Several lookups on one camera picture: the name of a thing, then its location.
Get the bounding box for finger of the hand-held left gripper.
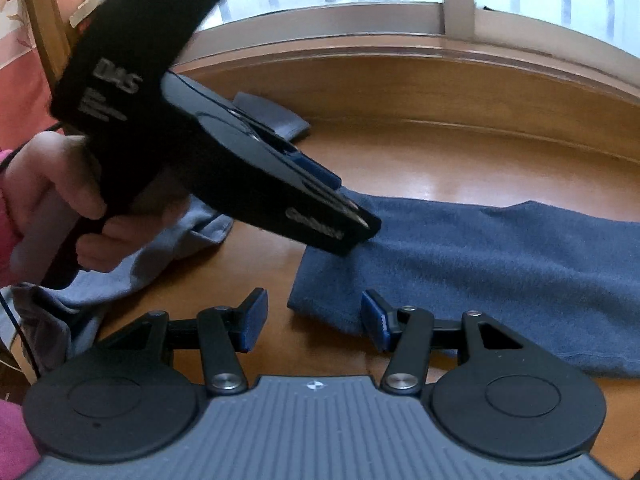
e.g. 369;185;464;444
325;189;384;239
292;151;359;212

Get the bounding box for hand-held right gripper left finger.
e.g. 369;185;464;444
97;287;269;395

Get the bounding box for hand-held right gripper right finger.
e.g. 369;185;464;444
361;289;526;395

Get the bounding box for dark blue pants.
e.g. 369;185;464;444
286;187;640;378

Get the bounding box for person's left hand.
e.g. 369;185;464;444
0;132;188;273

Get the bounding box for light blue shirt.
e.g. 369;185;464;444
0;195;236;341

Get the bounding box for brown wooden window sill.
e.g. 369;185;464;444
170;35;640;163

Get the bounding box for pink curtain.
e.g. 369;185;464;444
0;0;53;161

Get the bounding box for grey garment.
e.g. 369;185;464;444
9;284;107;377

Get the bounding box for person's pink clothing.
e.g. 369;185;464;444
0;400;42;480

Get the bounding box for black cable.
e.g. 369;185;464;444
0;285;41;382

